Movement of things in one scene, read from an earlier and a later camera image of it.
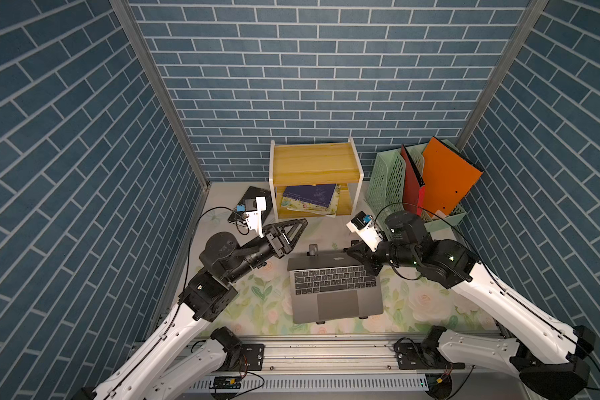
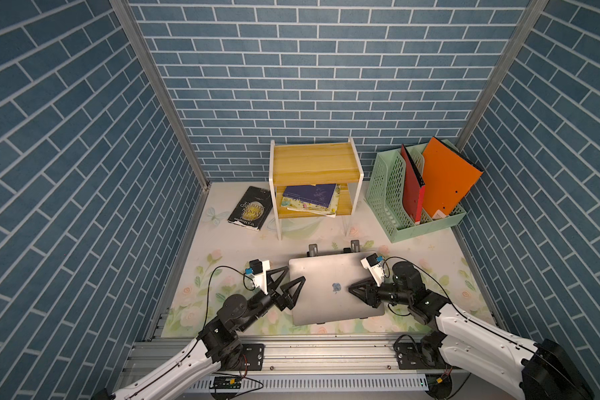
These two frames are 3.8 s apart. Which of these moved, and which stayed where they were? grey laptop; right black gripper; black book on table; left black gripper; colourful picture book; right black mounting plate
Moved: right black gripper; left black gripper
Stayed: colourful picture book; right black mounting plate; grey laptop; black book on table
